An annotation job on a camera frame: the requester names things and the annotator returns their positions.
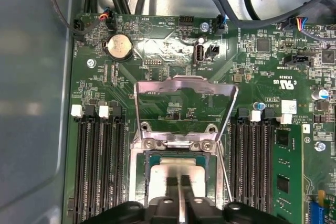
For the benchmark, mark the blue silver capacitor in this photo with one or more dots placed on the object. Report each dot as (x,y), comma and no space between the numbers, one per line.
(259,106)
(320,94)

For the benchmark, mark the silver square cpu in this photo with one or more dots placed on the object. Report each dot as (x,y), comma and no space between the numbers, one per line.
(157,182)

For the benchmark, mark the silver cpu socket cover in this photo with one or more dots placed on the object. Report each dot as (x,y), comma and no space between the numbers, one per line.
(183,82)

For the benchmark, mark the black pin header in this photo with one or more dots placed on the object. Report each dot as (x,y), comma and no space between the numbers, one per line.
(186,20)

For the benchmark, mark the blue board connector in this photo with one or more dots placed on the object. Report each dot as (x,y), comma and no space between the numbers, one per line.
(316,211)

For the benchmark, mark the cpu socket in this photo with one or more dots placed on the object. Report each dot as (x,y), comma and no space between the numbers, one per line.
(136,171)

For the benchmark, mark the green motherboard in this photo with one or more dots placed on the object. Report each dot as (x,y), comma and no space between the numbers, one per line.
(262,77)

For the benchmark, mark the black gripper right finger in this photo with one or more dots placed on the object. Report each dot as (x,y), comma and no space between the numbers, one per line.
(202,209)

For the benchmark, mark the green ram stick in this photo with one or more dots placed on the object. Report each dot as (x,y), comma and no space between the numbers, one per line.
(288,161)

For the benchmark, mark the silver cpu locking lever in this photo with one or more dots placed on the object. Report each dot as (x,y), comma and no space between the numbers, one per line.
(225,174)

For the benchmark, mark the silver motherboard screw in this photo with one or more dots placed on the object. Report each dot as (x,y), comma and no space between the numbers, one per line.
(204,26)
(91,63)
(319,146)

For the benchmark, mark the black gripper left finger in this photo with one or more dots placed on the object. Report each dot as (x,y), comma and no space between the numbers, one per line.
(162,208)

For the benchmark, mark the internal usb port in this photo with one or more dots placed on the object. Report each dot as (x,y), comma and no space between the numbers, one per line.
(200,54)

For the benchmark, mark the silver coin battery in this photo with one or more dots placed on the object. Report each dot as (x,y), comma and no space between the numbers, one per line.
(119,47)

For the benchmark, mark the black open pc case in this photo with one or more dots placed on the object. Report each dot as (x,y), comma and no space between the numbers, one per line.
(31,77)

